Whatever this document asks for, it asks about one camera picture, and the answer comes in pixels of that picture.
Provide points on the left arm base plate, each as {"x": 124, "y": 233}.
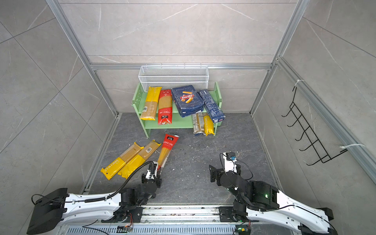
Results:
{"x": 126, "y": 216}

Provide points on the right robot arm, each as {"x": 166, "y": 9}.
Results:
{"x": 257, "y": 201}

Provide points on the red spaghetti bag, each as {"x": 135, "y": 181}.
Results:
{"x": 168, "y": 144}
{"x": 165, "y": 107}

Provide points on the green metal shelf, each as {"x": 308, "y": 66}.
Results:
{"x": 178, "y": 122}

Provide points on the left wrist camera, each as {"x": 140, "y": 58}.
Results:
{"x": 152, "y": 171}

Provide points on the yellow top brown spaghetti bag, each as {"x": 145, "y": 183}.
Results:
{"x": 151, "y": 103}

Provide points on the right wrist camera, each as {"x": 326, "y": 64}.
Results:
{"x": 230, "y": 162}

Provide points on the black wire hook rack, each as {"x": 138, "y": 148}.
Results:
{"x": 308, "y": 133}

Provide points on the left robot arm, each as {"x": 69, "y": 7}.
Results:
{"x": 61, "y": 207}

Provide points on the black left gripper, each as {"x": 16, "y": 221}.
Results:
{"x": 159, "y": 181}

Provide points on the long blue spaghetti box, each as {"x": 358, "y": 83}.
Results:
{"x": 211, "y": 106}

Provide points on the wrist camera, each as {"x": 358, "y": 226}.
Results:
{"x": 152, "y": 171}
{"x": 230, "y": 162}

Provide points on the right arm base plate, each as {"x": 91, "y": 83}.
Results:
{"x": 226, "y": 215}

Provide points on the yellow Pastatime spaghetti bag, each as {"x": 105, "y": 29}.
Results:
{"x": 208, "y": 125}

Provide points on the blue Barilla rigatoni box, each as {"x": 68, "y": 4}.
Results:
{"x": 187, "y": 100}

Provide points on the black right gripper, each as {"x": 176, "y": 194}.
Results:
{"x": 213, "y": 172}

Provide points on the white wire mesh basket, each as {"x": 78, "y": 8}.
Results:
{"x": 169, "y": 77}

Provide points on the yellow pasta bag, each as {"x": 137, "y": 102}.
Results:
{"x": 112, "y": 169}
{"x": 139, "y": 159}

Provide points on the clear black label pasta bag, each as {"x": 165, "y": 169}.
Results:
{"x": 198, "y": 124}

